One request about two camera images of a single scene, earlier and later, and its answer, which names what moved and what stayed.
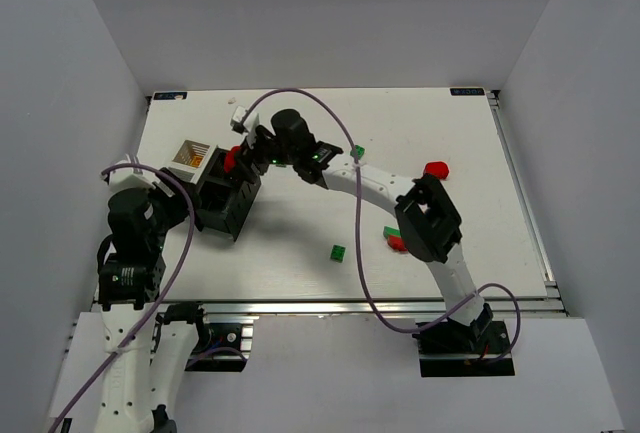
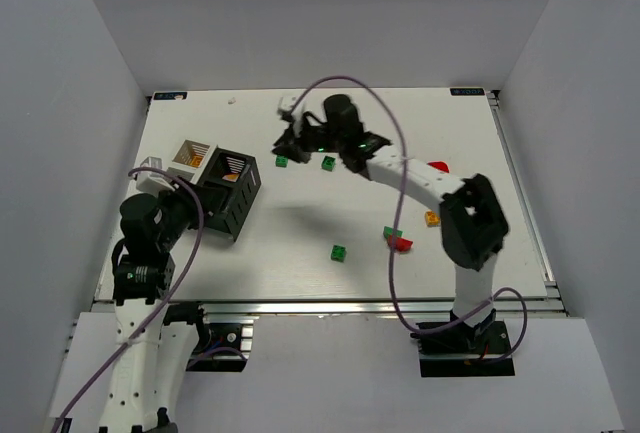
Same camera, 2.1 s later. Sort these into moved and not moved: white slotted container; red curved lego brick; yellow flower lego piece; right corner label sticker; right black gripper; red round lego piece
Moved: red round lego piece; right black gripper
Not moved: yellow flower lego piece; red curved lego brick; right corner label sticker; white slotted container
